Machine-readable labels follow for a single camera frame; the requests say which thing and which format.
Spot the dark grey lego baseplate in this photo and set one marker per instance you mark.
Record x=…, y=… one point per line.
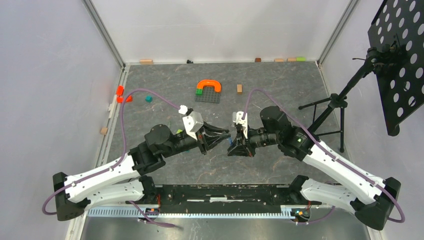
x=209, y=96

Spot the wooden block at wall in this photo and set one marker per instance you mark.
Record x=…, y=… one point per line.
x=146, y=61

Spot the black tripod stand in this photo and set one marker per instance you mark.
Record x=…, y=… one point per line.
x=341, y=96

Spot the wooden block left edge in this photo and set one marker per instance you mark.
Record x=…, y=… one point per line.
x=104, y=131

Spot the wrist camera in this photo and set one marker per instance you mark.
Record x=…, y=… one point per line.
x=240, y=120
x=192, y=124

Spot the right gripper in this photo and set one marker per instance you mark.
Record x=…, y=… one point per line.
x=238, y=147

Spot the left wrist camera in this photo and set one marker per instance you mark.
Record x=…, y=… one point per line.
x=192, y=124

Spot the small teal cube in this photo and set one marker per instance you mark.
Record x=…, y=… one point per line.
x=148, y=99

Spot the orange curved block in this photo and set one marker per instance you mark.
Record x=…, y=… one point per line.
x=120, y=99

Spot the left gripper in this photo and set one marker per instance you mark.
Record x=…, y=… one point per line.
x=210, y=141

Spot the black perforated panel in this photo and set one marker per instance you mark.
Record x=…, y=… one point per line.
x=397, y=33

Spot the orange arch block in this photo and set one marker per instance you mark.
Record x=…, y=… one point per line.
x=216, y=85

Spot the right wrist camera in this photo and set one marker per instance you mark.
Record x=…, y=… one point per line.
x=240, y=120

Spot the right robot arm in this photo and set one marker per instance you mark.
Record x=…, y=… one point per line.
x=368, y=197

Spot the green block at wall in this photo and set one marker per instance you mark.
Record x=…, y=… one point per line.
x=301, y=59

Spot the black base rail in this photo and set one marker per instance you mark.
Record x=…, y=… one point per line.
x=223, y=198

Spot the green lego brick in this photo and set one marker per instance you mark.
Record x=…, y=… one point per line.
x=199, y=92

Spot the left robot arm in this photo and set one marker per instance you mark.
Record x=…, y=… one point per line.
x=124, y=179

